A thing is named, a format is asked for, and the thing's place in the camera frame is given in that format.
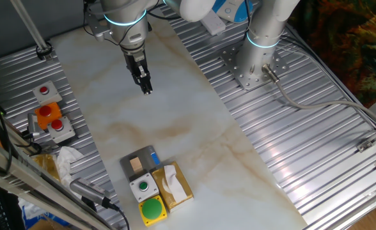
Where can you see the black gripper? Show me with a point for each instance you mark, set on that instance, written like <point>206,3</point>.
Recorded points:
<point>136,62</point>

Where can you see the small wooden block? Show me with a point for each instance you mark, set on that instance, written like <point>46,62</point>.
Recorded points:
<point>136,165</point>

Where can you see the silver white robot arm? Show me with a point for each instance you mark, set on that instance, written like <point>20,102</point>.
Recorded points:
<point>264,32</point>

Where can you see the grey box red mushroom button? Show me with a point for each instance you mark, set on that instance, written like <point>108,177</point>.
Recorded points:
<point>61,131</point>

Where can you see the grey box flat red button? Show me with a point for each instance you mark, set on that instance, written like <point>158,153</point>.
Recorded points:
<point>47,93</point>

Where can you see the orange box red button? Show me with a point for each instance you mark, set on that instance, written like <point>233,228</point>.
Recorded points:
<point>47,115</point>

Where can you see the black pole clamp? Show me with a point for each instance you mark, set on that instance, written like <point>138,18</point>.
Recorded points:
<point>44,51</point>

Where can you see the grey box green button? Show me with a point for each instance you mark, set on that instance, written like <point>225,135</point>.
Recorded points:
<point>143,188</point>

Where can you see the gold tissue pack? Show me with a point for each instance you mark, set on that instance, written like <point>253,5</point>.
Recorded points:
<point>162,187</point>
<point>47,163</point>

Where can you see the white crumpled tissue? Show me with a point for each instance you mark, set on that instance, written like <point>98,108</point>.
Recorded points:
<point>65,159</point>

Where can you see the blue white plastic device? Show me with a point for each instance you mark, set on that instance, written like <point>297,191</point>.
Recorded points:
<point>229,11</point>

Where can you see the small silver device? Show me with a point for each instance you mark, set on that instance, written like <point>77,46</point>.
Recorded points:
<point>32,123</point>

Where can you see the slanted aluminium pole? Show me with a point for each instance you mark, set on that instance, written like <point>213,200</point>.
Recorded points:
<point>31,28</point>

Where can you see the yellow box green mushroom button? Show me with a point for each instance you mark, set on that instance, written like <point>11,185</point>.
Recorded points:
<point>152,211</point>

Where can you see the blue tissue package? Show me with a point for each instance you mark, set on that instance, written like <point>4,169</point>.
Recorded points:
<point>28,214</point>

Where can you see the colourful patterned cloth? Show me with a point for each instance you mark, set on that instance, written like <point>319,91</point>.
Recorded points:
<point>351,38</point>

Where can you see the wrist camera with silver bracket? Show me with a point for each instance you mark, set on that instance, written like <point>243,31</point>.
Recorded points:
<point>98,28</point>

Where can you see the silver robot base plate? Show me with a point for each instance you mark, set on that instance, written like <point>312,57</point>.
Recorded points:
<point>239,72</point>

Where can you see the silver ribbed camera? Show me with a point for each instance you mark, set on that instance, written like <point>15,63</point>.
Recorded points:
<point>85,188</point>

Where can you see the aluminium frame beam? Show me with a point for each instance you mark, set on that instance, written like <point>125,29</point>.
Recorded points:
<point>15,172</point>

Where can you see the small metal corner bracket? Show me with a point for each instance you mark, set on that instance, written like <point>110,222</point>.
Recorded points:
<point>365,146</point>

